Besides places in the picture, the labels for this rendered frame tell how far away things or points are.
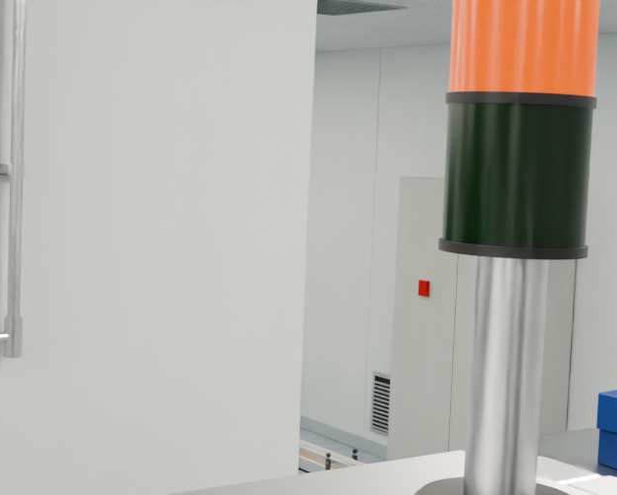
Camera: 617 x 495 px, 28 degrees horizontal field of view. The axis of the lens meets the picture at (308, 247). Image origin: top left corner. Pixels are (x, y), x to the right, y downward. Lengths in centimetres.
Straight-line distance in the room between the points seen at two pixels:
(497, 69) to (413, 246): 760
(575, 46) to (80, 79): 151
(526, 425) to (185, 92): 158
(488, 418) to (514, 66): 12
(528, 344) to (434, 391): 750
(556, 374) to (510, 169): 715
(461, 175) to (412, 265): 760
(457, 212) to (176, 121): 156
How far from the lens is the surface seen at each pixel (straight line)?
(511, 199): 40
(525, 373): 42
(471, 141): 41
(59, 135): 187
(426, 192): 790
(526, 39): 41
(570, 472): 54
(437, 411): 791
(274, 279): 207
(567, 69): 41
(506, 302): 42
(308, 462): 517
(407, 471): 52
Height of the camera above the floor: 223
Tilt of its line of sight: 5 degrees down
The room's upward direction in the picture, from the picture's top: 2 degrees clockwise
